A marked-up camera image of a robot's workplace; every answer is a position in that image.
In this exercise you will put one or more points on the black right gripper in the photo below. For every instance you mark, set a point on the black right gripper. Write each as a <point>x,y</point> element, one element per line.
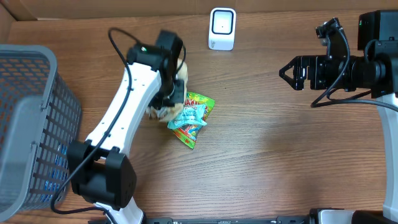
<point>316,62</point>

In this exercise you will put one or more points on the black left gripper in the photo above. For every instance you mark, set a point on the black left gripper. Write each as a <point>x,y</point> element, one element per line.
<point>177,98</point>

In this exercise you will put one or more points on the brown cookie bag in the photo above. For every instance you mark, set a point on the brown cookie bag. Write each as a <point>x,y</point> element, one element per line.
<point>174,112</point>

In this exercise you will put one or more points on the light blue snack packet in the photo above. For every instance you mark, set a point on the light blue snack packet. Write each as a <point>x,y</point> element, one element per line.
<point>190,115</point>

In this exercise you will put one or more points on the green Haribo candy bag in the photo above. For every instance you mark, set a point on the green Haribo candy bag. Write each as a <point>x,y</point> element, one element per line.
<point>188,133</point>

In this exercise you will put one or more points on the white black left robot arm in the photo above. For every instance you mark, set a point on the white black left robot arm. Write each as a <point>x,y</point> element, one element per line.
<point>100,169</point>

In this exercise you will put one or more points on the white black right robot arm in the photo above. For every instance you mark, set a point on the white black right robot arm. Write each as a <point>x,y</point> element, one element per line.
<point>348,79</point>

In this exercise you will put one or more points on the grey plastic mesh basket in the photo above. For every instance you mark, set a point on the grey plastic mesh basket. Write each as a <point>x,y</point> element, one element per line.
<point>40,117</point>

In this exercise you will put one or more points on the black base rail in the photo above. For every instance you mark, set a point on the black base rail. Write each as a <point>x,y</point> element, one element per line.
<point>236,220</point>

